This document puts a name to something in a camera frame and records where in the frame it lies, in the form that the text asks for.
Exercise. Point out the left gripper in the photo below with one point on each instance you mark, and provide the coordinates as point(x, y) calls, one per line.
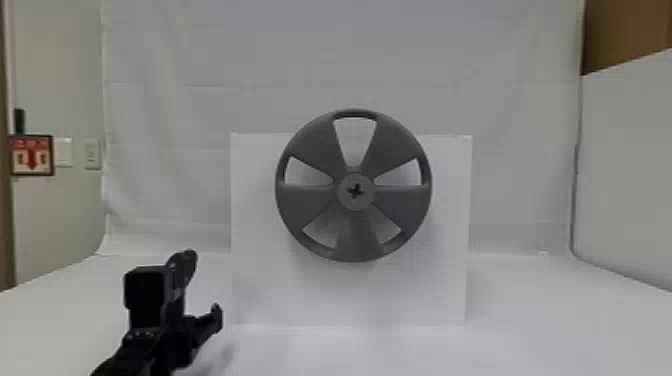
point(175, 341)

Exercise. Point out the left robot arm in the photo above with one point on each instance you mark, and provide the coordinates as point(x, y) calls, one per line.
point(125, 358)

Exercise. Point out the grey wheel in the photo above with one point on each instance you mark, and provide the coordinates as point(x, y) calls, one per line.
point(310, 202)

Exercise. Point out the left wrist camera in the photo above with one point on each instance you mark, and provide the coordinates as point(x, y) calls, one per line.
point(145, 294)

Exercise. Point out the white wall switch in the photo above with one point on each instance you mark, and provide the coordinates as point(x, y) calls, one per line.
point(92, 154)

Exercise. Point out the white wall plate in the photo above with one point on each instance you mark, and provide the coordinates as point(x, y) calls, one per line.
point(63, 152)

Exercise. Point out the red wall sign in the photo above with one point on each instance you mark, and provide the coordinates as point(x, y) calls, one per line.
point(31, 155)

